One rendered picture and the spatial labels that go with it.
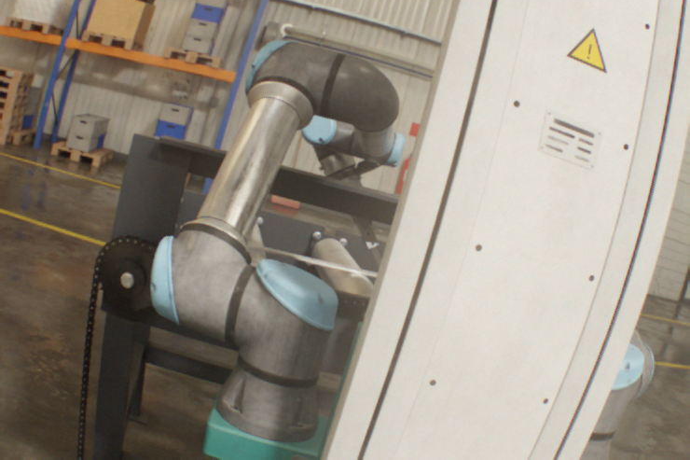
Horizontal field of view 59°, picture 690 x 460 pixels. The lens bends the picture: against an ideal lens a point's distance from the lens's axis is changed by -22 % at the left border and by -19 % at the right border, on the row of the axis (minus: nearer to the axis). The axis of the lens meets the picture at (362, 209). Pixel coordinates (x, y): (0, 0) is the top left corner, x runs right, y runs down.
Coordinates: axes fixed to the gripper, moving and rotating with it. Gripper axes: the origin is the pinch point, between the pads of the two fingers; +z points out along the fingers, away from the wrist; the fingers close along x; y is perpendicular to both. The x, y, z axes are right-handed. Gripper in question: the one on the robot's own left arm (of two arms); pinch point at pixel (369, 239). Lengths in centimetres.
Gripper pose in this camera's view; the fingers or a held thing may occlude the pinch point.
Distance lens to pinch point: 169.8
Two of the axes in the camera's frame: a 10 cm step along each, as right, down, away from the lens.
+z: 3.9, 9.2, -0.5
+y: -9.2, 3.8, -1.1
